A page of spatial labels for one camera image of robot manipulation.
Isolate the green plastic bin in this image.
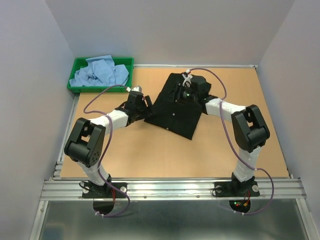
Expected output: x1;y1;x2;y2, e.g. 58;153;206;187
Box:
66;56;134;93

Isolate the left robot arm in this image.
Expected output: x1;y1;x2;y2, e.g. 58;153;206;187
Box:
64;87;153;199

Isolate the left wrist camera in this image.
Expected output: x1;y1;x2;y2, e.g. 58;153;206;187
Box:
125;85;142;93

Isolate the aluminium mounting rail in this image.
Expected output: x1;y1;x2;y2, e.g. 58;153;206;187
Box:
27;177;313;240

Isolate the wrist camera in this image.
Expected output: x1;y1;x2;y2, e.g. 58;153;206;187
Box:
125;85;142;93
182;69;193;88

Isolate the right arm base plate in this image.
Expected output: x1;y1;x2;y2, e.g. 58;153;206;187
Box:
212;181;260;198

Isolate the light blue shirt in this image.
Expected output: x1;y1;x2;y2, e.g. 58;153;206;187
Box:
69;55;129;87

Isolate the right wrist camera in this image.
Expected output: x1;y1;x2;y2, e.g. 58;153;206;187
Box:
182;69;193;88

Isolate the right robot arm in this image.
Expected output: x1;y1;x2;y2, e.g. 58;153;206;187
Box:
175;72;270;198

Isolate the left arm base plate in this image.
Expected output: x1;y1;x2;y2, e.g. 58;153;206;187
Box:
79;181;125;199

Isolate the black long sleeve shirt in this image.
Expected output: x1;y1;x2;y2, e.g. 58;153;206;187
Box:
144;73;213;140

